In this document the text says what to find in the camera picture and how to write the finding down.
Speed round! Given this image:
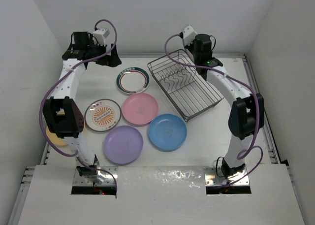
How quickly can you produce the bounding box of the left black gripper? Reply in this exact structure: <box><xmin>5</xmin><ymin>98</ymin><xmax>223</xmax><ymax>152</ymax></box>
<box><xmin>86</xmin><ymin>40</ymin><xmax>121</xmax><ymax>67</ymax></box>

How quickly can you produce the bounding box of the white plate green rim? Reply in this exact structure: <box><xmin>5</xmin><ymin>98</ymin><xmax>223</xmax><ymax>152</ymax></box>
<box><xmin>116</xmin><ymin>67</ymin><xmax>150</xmax><ymax>95</ymax></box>

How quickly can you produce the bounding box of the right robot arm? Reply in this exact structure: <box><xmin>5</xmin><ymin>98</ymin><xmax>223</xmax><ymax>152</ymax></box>
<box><xmin>183</xmin><ymin>32</ymin><xmax>264</xmax><ymax>179</ymax></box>

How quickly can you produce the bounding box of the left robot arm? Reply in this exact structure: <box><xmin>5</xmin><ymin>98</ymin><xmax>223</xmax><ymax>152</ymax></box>
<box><xmin>40</xmin><ymin>28</ymin><xmax>122</xmax><ymax>180</ymax></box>

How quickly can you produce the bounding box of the pink plastic plate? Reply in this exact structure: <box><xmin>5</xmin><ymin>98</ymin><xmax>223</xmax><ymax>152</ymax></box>
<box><xmin>122</xmin><ymin>93</ymin><xmax>158</xmax><ymax>125</ymax></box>

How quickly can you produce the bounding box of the white plate orange sunburst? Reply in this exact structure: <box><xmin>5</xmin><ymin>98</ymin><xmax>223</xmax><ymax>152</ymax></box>
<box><xmin>84</xmin><ymin>99</ymin><xmax>122</xmax><ymax>132</ymax></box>

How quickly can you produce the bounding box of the purple plastic plate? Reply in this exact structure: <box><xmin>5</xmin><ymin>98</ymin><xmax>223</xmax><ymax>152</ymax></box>
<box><xmin>103</xmin><ymin>125</ymin><xmax>143</xmax><ymax>165</ymax></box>

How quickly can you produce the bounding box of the blue plastic plate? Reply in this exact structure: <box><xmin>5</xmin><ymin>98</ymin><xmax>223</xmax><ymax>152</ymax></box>
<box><xmin>148</xmin><ymin>114</ymin><xmax>188</xmax><ymax>152</ymax></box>

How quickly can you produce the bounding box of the yellow plastic plate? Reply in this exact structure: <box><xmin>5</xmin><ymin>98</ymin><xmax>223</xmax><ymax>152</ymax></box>
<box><xmin>46</xmin><ymin>127</ymin><xmax>67</xmax><ymax>147</ymax></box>

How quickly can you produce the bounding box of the white front cover board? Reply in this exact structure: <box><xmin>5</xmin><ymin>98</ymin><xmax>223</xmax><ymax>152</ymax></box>
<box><xmin>19</xmin><ymin>164</ymin><xmax>304</xmax><ymax>225</ymax></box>

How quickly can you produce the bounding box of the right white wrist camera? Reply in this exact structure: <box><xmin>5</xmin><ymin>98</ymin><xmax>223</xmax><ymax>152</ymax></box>
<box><xmin>181</xmin><ymin>24</ymin><xmax>197</xmax><ymax>46</ymax></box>

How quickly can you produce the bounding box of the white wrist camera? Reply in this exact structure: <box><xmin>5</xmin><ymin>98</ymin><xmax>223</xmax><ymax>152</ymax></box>
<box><xmin>181</xmin><ymin>24</ymin><xmax>197</xmax><ymax>46</ymax></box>
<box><xmin>93</xmin><ymin>28</ymin><xmax>110</xmax><ymax>46</ymax></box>

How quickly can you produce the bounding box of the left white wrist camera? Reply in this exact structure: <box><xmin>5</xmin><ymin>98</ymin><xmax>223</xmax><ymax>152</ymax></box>
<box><xmin>93</xmin><ymin>28</ymin><xmax>110</xmax><ymax>46</ymax></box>

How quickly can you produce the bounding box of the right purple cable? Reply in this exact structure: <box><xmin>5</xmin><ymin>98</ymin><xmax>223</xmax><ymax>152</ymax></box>
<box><xmin>164</xmin><ymin>33</ymin><xmax>263</xmax><ymax>189</ymax></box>

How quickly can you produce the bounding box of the purple cable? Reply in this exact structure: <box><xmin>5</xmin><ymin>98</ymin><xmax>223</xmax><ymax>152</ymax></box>
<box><xmin>38</xmin><ymin>19</ymin><xmax>118</xmax><ymax>190</ymax></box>
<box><xmin>164</xmin><ymin>33</ymin><xmax>263</xmax><ymax>189</ymax></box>

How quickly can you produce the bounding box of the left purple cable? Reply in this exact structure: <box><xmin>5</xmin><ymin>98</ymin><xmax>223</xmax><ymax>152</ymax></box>
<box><xmin>38</xmin><ymin>19</ymin><xmax>118</xmax><ymax>190</ymax></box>

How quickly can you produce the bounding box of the metal wire dish rack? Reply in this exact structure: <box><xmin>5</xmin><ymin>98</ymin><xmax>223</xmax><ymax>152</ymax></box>
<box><xmin>147</xmin><ymin>49</ymin><xmax>223</xmax><ymax>122</ymax></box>

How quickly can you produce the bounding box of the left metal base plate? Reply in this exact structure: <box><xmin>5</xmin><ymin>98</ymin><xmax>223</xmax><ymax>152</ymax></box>
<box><xmin>72</xmin><ymin>166</ymin><xmax>118</xmax><ymax>187</ymax></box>

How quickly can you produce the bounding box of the metal base plate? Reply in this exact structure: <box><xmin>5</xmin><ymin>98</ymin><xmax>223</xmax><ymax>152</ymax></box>
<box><xmin>72</xmin><ymin>166</ymin><xmax>118</xmax><ymax>187</ymax></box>
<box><xmin>204</xmin><ymin>166</ymin><xmax>250</xmax><ymax>187</ymax></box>

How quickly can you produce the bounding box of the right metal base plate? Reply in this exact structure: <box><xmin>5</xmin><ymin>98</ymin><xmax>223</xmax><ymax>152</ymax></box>
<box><xmin>204</xmin><ymin>166</ymin><xmax>250</xmax><ymax>187</ymax></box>

